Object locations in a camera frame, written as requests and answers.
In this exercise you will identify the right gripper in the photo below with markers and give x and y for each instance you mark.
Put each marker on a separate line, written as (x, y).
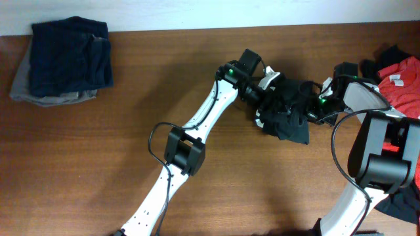
(312, 115)

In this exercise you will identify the dark green t-shirt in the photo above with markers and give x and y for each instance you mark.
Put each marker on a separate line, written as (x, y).
(293, 127)

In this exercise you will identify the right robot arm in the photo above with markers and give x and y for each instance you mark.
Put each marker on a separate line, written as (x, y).
(383, 157)

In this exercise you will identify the black garment under pile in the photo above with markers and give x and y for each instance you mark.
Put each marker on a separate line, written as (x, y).
(404, 204)

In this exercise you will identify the folded grey garment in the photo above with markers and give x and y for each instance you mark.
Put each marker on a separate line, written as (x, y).
(20, 90)

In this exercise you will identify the folded navy blue garment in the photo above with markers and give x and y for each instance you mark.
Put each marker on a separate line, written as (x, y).
(70, 55)

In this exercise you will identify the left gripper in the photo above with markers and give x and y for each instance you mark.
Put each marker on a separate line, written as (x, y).
(273, 105)

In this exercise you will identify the red t-shirt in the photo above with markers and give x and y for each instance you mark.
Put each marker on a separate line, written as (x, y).
(400, 86)

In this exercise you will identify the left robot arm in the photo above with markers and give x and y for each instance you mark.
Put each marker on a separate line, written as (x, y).
(185, 148)

